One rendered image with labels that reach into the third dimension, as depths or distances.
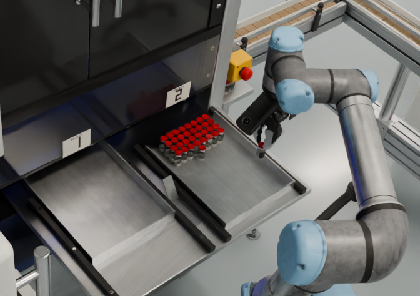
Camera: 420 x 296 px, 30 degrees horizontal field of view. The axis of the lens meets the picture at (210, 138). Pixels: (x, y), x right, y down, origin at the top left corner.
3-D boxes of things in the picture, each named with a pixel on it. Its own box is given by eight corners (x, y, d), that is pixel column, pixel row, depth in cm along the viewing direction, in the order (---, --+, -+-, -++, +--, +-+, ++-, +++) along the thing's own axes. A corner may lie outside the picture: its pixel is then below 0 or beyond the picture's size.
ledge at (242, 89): (194, 83, 248) (194, 78, 247) (224, 69, 255) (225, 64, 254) (223, 108, 242) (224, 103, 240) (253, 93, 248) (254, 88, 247)
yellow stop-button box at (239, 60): (216, 70, 238) (219, 52, 233) (234, 62, 242) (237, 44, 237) (233, 85, 235) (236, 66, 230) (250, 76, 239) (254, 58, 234)
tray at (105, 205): (18, 181, 208) (17, 172, 206) (98, 142, 222) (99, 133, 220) (92, 266, 192) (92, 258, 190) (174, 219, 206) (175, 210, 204)
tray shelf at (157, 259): (2, 194, 207) (1, 190, 206) (201, 96, 244) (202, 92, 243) (109, 321, 184) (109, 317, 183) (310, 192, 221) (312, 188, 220)
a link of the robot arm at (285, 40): (274, 49, 165) (267, 22, 171) (267, 85, 173) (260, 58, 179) (310, 48, 166) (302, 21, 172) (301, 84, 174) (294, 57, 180)
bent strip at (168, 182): (160, 193, 212) (162, 179, 207) (169, 188, 213) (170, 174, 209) (194, 226, 205) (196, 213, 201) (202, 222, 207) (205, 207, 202)
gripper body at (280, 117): (296, 118, 190) (305, 83, 181) (272, 135, 186) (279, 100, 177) (274, 100, 193) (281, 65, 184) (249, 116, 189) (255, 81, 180)
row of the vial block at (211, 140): (171, 163, 220) (173, 152, 217) (219, 137, 229) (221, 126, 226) (176, 167, 219) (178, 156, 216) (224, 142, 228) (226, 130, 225)
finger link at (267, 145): (287, 146, 196) (290, 120, 189) (270, 158, 193) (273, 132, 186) (278, 140, 197) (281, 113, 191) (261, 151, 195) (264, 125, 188)
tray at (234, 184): (144, 153, 221) (145, 145, 219) (213, 118, 235) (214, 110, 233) (224, 231, 205) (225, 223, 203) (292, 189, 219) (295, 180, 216)
